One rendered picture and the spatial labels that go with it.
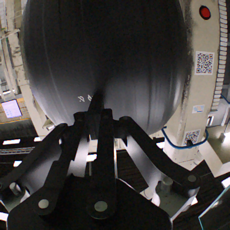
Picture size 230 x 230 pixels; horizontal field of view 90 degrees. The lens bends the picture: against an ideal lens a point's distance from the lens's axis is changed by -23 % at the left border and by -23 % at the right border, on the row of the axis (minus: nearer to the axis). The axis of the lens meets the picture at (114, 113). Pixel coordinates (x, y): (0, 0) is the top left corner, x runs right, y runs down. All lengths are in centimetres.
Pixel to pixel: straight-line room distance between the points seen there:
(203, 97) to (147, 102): 33
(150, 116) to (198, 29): 31
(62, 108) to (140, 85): 13
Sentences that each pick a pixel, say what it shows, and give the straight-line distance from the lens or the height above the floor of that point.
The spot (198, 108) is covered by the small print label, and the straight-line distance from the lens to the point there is 54.
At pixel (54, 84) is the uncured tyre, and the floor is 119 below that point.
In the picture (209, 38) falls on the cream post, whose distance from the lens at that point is 49.
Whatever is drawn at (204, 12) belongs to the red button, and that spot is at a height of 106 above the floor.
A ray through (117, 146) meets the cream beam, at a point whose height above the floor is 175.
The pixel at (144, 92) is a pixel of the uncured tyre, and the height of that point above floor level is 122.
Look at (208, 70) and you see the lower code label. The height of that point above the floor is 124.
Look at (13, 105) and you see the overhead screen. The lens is 456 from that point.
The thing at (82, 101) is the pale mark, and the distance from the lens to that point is 22.
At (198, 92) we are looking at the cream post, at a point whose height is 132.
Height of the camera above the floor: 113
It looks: 31 degrees up
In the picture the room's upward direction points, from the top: 174 degrees clockwise
